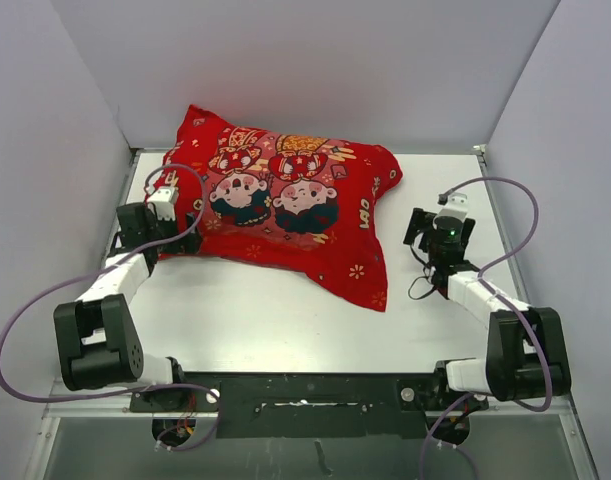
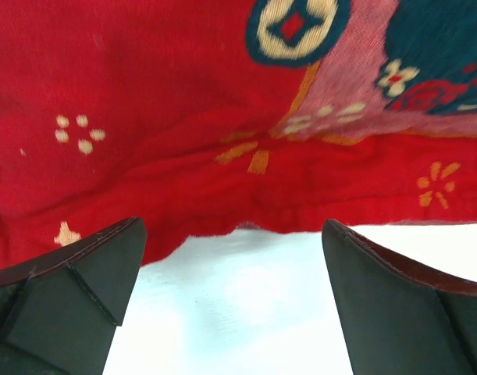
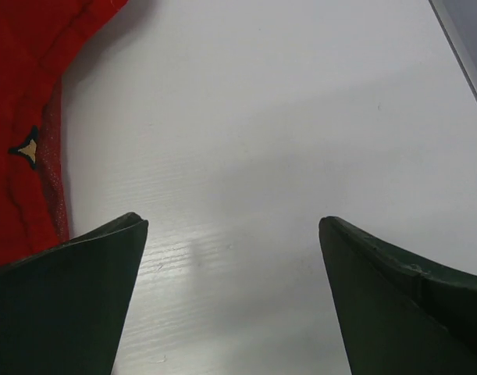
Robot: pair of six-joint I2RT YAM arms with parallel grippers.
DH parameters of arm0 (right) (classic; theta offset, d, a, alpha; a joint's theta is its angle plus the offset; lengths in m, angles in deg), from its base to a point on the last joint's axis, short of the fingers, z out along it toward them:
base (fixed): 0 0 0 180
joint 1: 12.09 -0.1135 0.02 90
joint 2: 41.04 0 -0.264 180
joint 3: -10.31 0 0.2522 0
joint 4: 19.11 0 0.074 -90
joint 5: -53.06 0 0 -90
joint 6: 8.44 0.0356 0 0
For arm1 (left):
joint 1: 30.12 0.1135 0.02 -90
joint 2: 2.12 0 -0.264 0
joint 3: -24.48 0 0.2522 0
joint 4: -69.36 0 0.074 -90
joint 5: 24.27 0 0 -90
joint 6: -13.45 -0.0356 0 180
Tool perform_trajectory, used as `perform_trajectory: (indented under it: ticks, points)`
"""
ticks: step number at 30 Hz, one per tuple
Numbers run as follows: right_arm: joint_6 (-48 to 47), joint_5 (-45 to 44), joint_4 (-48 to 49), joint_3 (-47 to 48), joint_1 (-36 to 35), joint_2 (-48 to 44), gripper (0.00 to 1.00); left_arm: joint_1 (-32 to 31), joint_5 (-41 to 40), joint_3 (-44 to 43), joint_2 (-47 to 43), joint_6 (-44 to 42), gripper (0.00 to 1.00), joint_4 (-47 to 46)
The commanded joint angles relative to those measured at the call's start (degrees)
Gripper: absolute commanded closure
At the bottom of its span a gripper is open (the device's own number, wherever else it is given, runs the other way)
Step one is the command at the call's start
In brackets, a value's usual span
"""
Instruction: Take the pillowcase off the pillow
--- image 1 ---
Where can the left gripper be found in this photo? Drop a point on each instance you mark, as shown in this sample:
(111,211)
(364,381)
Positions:
(190,243)

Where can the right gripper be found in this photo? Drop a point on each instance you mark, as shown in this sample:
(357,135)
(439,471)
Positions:
(421,222)

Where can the red printed pillowcase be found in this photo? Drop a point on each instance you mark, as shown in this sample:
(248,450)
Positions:
(301,203)

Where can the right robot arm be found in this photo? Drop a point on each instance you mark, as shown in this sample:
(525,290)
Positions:
(526,355)

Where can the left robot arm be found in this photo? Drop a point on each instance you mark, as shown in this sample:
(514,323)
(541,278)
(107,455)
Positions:
(97,340)

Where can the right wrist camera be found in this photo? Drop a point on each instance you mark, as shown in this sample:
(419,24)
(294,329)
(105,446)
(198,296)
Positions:
(454,205)

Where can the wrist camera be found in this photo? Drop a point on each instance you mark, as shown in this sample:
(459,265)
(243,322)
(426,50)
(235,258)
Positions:
(162,203)
(454,205)

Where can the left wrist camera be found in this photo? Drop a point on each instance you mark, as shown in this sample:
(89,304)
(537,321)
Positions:
(162,203)

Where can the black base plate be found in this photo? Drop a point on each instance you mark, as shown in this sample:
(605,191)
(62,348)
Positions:
(338,422)

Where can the aluminium frame rail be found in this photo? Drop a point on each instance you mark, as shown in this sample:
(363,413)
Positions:
(253,394)

